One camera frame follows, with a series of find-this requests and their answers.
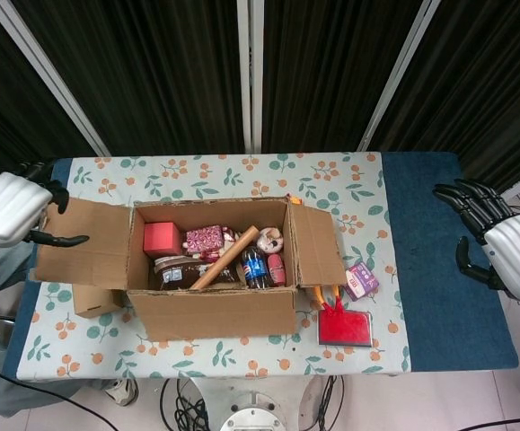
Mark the pink patterned gift box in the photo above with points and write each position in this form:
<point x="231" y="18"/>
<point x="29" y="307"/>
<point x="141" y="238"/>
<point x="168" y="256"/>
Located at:
<point x="203" y="239"/>

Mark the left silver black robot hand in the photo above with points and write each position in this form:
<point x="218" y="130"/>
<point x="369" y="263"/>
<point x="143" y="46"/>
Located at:
<point x="8" y="206"/>

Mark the red ink pad case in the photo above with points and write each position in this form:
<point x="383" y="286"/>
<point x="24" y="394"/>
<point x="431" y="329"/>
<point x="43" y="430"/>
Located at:
<point x="345" y="328"/>

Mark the floral print tablecloth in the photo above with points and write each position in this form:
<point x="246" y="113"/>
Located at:
<point x="223" y="354"/>

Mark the white metal frame post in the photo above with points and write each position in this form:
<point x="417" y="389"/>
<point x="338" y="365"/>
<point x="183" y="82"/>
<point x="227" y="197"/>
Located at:
<point x="48" y="74"/>
<point x="399" y="76"/>
<point x="249" y="76"/>

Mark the purple tissue pack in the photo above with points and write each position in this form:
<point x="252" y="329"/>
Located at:
<point x="362" y="282"/>

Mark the cola bottle blue label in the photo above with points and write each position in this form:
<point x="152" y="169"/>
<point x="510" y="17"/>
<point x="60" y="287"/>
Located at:
<point x="254" y="269"/>

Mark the pink white plush toy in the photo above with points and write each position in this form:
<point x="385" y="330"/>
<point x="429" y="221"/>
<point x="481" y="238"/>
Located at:
<point x="270" y="239"/>

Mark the wooden rolling pin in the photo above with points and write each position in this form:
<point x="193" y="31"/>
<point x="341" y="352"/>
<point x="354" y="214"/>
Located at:
<point x="223" y="260"/>

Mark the black pleated curtain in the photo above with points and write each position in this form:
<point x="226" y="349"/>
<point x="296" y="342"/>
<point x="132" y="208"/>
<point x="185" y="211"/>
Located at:
<point x="152" y="72"/>
<point x="488" y="90"/>
<point x="12" y="112"/>
<point x="331" y="72"/>

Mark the blue table cover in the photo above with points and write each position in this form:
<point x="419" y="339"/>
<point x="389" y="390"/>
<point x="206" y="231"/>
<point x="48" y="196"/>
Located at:
<point x="434" y="269"/>

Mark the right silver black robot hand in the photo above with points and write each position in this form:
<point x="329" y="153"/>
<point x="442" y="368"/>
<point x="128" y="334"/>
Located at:
<point x="517" y="256"/>

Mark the red cube box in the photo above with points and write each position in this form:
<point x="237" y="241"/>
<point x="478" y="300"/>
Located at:
<point x="161" y="239"/>

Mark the orange rubber chicken toy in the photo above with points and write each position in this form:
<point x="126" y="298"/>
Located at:
<point x="330" y="310"/>

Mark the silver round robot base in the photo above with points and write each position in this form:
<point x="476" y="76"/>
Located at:
<point x="252" y="415"/>

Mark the large cardboard box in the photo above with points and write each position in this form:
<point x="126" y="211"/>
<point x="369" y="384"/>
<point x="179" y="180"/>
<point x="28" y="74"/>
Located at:
<point x="214" y="314"/>

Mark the white sneaker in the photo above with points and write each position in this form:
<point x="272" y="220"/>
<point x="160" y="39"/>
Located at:
<point x="122" y="391"/>

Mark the small brown cardboard box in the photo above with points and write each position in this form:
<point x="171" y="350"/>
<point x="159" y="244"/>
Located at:
<point x="95" y="301"/>

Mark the brown snack bag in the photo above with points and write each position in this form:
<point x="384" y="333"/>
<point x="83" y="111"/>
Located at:
<point x="174" y="273"/>

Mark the red sausage pack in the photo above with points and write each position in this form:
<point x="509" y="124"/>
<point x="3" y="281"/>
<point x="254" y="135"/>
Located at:
<point x="276" y="268"/>

